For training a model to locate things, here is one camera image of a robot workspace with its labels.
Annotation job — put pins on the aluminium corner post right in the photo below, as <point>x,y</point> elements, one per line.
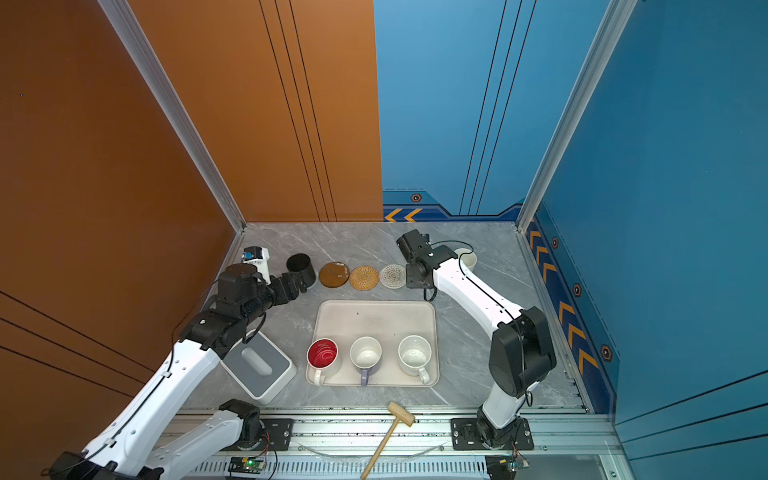
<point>608,34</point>

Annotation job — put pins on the red inside white mug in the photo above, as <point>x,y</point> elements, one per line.
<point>323,361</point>

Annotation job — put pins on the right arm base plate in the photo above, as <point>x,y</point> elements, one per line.
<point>465,433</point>

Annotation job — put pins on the wooden mallet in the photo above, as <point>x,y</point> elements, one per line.
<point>401,416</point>

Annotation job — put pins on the left green circuit board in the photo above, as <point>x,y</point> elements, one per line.
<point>247,465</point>

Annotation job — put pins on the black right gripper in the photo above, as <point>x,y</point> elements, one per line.
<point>410,282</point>

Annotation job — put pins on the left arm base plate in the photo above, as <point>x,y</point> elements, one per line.
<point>266,434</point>

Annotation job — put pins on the white mug purple handle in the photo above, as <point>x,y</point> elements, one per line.
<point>365,354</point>

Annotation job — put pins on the glossy brown round coaster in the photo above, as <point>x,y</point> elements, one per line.
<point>334,274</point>

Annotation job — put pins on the beige serving tray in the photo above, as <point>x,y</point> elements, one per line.
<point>389,322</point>

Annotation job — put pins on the large white mug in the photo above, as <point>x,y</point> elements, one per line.
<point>415,354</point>

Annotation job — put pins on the aluminium corner post left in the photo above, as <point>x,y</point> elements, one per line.
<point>127,26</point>

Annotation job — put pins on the white woven round coaster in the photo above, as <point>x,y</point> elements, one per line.
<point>393,276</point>

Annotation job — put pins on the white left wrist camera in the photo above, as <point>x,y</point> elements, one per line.
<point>259,258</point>

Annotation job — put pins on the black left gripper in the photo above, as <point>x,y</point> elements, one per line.
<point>285,288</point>

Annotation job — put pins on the tan woven rattan coaster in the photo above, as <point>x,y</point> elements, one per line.
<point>364,278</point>

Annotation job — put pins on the right green circuit board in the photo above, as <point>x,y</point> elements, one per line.
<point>503,467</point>

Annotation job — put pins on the green circuit board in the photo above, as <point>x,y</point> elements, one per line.
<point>503,467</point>
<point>247,465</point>

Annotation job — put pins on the aluminium corner post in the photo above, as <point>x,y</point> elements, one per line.
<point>127,26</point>
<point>608,34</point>

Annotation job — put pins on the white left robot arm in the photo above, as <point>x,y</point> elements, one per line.
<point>221,334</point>

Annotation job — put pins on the black mug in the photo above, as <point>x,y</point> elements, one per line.
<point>300,264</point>

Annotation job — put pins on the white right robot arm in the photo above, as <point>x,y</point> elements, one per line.
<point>521,352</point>

